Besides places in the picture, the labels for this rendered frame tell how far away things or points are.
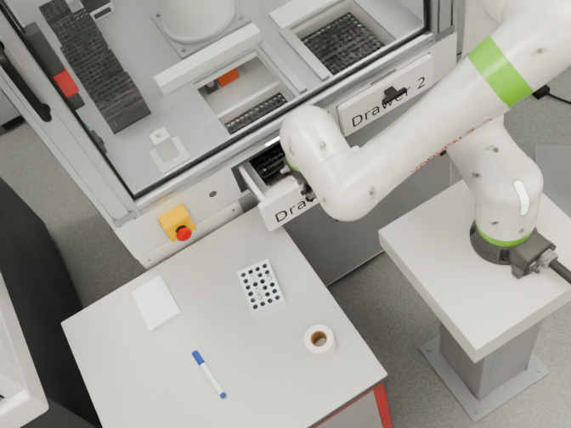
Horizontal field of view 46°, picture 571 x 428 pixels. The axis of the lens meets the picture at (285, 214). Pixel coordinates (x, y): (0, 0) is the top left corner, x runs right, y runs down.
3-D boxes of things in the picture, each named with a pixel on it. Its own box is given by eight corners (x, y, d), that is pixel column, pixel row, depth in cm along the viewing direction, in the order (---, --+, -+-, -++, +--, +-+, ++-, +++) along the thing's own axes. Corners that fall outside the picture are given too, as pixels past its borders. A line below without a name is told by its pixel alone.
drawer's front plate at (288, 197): (365, 174, 171) (361, 149, 162) (269, 233, 168) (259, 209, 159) (361, 170, 172) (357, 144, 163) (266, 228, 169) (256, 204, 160)
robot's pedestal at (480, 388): (550, 373, 216) (596, 266, 153) (474, 424, 212) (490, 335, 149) (489, 303, 232) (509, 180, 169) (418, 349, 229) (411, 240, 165)
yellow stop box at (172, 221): (198, 230, 170) (189, 216, 164) (173, 245, 169) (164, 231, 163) (190, 216, 172) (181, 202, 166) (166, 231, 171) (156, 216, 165)
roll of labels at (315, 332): (336, 357, 153) (334, 351, 150) (307, 360, 154) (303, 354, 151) (335, 329, 157) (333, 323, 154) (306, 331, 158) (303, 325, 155)
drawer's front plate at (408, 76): (433, 85, 183) (433, 56, 174) (345, 137, 179) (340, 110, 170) (429, 81, 184) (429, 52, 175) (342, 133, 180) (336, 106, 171)
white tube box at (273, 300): (286, 306, 162) (284, 300, 159) (255, 319, 162) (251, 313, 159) (270, 265, 169) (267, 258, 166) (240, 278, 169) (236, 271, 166)
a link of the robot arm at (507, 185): (511, 183, 153) (518, 128, 138) (547, 235, 144) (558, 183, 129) (459, 202, 153) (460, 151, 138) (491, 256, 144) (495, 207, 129)
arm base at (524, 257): (593, 270, 144) (597, 256, 139) (543, 312, 141) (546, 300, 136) (502, 199, 158) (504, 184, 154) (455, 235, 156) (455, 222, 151)
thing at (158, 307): (182, 314, 167) (180, 311, 165) (151, 333, 166) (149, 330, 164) (161, 277, 174) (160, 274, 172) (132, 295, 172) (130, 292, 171)
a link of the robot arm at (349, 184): (473, 59, 116) (460, 47, 106) (514, 110, 113) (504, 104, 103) (319, 183, 130) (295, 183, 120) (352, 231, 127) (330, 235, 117)
